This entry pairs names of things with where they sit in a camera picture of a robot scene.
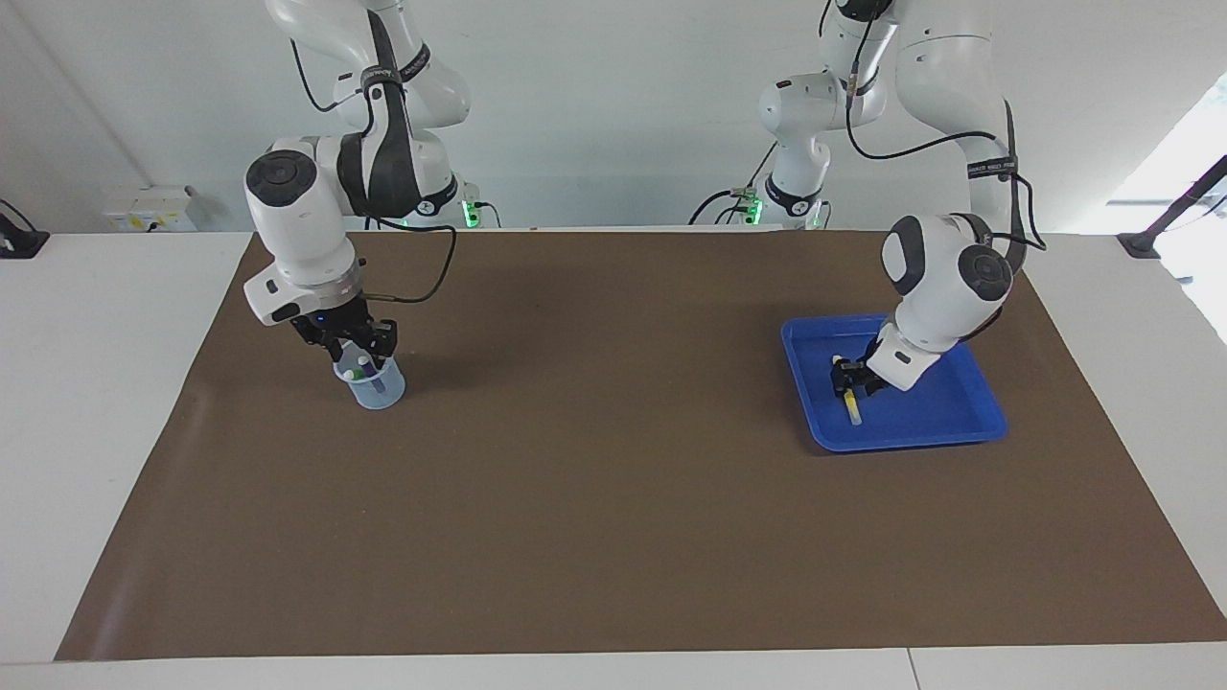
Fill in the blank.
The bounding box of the black table clamp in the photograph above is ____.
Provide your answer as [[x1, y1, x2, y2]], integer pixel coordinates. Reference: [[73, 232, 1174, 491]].
[[0, 199, 49, 260]]

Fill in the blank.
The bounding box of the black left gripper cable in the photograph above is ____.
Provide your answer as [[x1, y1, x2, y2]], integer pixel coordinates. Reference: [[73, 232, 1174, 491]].
[[844, 29, 1048, 255]]

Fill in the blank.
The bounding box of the white wall socket box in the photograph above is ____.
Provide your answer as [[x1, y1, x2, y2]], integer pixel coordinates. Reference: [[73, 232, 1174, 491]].
[[104, 187, 197, 233]]

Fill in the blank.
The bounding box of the blue plastic tray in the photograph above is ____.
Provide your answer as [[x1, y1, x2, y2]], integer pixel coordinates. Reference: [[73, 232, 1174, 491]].
[[780, 313, 1009, 453]]

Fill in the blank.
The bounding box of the brown table mat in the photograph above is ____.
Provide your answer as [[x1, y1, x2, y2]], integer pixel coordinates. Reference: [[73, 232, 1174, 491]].
[[55, 230, 1227, 662]]

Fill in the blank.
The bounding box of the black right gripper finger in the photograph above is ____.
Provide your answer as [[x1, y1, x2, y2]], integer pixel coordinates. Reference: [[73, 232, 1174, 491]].
[[362, 321, 399, 373], [305, 337, 358, 370]]

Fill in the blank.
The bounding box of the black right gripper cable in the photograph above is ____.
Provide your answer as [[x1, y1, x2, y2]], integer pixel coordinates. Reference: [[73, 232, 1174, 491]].
[[288, 38, 458, 306]]

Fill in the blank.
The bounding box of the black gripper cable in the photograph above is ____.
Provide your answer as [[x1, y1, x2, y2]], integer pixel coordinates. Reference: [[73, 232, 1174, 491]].
[[844, 29, 1048, 255], [288, 38, 458, 306]]

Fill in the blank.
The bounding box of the translucent plastic cup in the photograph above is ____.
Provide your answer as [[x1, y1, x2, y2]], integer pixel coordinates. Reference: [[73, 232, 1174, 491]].
[[333, 350, 406, 411]]

